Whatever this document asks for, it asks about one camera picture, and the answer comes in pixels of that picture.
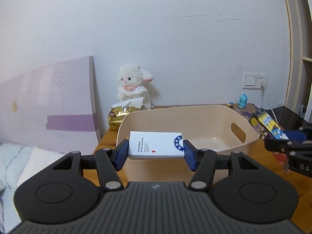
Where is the white plug with cable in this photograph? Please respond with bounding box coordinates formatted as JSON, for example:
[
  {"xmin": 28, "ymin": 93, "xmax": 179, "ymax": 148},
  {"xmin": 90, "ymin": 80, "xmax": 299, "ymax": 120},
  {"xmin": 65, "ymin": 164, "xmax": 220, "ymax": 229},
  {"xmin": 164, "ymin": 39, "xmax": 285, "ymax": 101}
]
[{"xmin": 260, "ymin": 81, "xmax": 279, "ymax": 127}]

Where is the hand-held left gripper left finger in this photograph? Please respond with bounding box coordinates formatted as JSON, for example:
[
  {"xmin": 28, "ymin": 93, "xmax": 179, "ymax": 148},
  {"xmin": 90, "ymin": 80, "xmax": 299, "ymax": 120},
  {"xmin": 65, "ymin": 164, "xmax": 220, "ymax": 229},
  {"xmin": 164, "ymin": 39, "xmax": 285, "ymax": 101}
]
[{"xmin": 50, "ymin": 139, "xmax": 129, "ymax": 191}]

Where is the colourful snack packet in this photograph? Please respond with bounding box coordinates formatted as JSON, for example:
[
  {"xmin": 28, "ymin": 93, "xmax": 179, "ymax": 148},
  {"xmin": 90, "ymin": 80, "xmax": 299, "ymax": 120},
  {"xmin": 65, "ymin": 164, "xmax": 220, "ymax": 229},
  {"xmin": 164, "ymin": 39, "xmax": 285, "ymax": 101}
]
[{"xmin": 250, "ymin": 108, "xmax": 293, "ymax": 174}]

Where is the pink headboard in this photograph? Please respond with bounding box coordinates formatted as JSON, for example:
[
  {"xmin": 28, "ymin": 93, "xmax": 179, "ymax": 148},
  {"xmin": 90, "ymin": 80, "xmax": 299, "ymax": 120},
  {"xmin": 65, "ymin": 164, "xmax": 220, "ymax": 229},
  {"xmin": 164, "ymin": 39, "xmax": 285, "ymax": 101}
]
[{"xmin": 0, "ymin": 55, "xmax": 102, "ymax": 152}]

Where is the white wall switch socket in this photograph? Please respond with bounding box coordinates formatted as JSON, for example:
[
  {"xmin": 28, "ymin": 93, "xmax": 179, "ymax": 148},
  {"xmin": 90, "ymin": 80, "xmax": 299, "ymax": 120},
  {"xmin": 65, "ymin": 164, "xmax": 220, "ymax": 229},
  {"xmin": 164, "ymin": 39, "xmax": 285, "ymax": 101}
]
[{"xmin": 242, "ymin": 72, "xmax": 268, "ymax": 90}]

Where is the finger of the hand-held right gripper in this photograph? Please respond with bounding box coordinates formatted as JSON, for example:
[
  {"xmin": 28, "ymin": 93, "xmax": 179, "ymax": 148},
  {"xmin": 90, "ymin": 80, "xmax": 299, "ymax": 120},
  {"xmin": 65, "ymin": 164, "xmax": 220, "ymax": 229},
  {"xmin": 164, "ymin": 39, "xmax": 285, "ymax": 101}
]
[
  {"xmin": 283, "ymin": 126, "xmax": 312, "ymax": 141},
  {"xmin": 264, "ymin": 137, "xmax": 312, "ymax": 153}
]

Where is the beige plastic basin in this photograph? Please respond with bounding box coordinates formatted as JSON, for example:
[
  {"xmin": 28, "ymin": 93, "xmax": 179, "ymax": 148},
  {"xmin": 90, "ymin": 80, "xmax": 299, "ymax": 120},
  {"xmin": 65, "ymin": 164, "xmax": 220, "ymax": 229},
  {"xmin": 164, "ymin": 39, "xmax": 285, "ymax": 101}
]
[{"xmin": 116, "ymin": 104, "xmax": 259, "ymax": 186}]

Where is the white bedding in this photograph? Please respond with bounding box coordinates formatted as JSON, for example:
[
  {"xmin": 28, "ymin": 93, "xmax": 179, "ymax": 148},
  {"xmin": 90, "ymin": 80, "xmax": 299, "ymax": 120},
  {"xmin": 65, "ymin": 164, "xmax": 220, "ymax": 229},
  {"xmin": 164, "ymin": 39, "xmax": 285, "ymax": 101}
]
[{"xmin": 0, "ymin": 142, "xmax": 69, "ymax": 234}]

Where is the gold snack packet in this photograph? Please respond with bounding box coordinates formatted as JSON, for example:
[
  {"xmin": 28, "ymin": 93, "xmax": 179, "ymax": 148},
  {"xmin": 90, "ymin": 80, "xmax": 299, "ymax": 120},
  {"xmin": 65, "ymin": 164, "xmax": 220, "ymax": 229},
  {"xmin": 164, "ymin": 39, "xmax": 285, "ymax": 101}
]
[{"xmin": 108, "ymin": 105, "xmax": 133, "ymax": 131}]

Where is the white rectangular box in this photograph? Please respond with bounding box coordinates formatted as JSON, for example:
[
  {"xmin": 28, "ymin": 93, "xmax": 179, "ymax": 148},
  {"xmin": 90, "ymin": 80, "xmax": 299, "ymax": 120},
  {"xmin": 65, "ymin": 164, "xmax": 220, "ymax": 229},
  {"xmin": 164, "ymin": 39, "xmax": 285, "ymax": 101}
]
[{"xmin": 128, "ymin": 131, "xmax": 186, "ymax": 161}]

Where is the white plush sheep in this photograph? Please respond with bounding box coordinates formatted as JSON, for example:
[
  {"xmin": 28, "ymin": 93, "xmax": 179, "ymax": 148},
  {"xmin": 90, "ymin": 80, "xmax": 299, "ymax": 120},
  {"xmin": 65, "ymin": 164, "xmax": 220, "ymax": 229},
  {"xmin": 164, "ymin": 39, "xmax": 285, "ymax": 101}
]
[{"xmin": 118, "ymin": 64, "xmax": 155, "ymax": 110}]

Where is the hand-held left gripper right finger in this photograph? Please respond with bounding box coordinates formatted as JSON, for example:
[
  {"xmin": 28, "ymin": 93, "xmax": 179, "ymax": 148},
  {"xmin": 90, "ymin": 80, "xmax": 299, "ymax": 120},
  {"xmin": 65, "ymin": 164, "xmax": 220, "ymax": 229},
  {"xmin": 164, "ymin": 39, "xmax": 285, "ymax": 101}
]
[{"xmin": 183, "ymin": 139, "xmax": 259, "ymax": 191}]

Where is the black flat panel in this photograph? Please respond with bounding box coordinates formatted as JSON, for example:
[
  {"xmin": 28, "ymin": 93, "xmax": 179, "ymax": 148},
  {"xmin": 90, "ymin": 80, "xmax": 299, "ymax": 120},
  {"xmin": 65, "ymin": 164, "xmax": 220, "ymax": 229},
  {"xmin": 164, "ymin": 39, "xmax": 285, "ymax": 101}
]
[{"xmin": 271, "ymin": 106, "xmax": 312, "ymax": 132}]

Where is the blue cartoon figurine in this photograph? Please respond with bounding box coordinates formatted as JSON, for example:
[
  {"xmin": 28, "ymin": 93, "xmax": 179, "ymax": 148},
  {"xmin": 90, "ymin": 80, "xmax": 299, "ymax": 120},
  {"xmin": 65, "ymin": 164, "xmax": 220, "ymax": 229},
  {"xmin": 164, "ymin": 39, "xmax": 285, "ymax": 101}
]
[{"xmin": 238, "ymin": 93, "xmax": 248, "ymax": 108}]

